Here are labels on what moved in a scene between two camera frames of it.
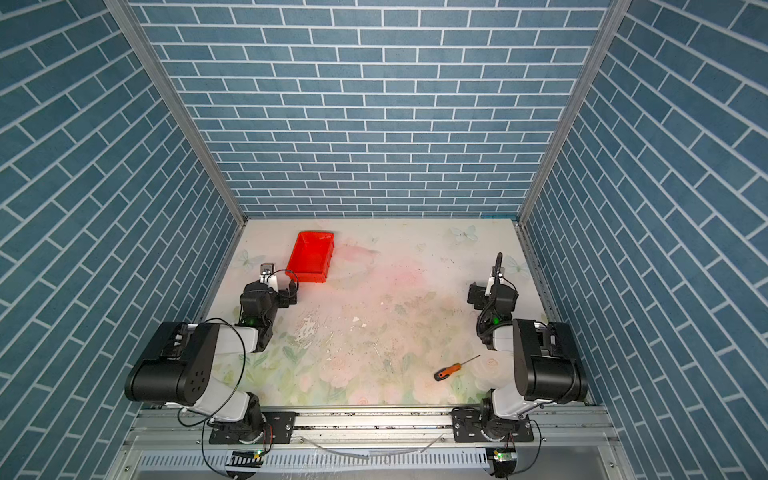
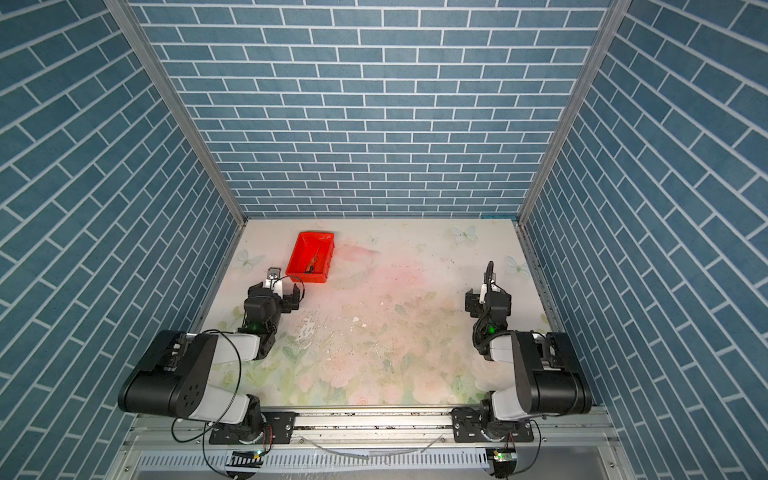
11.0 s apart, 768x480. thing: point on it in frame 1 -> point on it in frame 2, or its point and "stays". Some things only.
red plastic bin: x=310 y=257 stays
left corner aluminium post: x=128 y=18 stays
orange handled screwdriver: x=445 y=373 -> x=310 y=267
